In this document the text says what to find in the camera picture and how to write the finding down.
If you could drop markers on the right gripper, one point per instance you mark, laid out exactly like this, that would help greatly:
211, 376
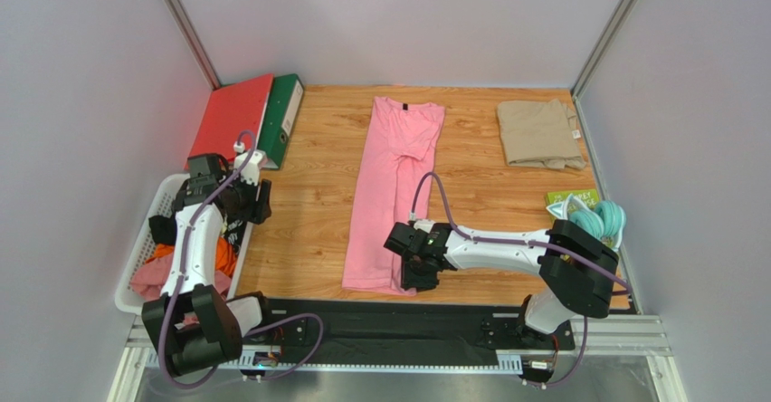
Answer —
412, 263

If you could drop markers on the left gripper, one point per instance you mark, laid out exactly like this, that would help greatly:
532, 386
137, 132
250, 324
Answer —
256, 213

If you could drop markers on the pink t-shirt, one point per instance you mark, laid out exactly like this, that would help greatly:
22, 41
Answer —
399, 150

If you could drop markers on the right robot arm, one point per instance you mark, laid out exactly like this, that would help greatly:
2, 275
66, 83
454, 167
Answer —
579, 270

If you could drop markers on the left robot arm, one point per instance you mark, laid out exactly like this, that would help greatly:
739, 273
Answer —
191, 325

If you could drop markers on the orange garment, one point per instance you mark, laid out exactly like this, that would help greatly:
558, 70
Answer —
225, 257

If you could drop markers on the red binder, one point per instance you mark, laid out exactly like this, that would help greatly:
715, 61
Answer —
229, 111

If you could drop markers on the green binder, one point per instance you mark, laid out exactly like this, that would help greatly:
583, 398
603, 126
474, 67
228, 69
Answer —
281, 112

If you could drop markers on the black base mat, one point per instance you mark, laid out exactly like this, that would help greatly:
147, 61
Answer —
365, 333

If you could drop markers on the dusty pink garment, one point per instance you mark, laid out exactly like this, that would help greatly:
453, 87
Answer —
150, 278

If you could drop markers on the white laundry basket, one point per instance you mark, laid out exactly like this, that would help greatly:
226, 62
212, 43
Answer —
125, 298

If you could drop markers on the folded beige t-shirt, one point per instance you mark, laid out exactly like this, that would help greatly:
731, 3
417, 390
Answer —
540, 134

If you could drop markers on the teal headphones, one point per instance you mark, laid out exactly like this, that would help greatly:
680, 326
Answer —
604, 221

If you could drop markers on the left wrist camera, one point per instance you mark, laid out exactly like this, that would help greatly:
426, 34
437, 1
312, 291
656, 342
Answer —
248, 164

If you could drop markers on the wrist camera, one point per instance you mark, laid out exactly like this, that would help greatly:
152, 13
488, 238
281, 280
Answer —
421, 224
248, 164

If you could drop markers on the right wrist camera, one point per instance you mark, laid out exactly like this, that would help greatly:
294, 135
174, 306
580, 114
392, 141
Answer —
421, 224

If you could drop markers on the aluminium mounting rail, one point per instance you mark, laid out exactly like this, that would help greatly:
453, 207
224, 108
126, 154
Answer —
621, 334

